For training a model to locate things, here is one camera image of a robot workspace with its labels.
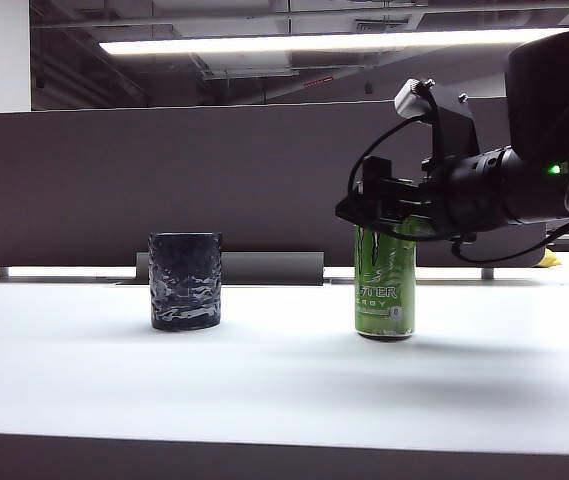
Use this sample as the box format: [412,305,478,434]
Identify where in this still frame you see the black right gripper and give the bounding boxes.
[334,146,526,242]

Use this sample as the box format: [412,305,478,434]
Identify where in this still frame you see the green Monster energy can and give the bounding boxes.
[353,217,418,343]

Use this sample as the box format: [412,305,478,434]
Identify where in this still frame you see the dark textured glass cup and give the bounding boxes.
[148,231,224,332]

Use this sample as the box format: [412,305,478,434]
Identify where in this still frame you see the long ceiling light strip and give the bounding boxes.
[97,26,569,56]

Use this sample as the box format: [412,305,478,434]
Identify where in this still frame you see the dark grey desk divider panel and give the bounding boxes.
[0,99,550,269]

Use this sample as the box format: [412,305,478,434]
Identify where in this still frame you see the thin black camera cable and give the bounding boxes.
[345,88,441,202]

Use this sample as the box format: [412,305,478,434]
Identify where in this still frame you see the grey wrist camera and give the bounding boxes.
[394,78,434,120]

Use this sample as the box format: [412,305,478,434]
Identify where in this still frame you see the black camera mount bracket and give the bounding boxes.
[430,91,482,164]

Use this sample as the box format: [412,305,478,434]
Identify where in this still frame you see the grey cable tray flap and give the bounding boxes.
[136,251,326,288]

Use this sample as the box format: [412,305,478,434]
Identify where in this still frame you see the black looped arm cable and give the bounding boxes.
[450,218,569,266]

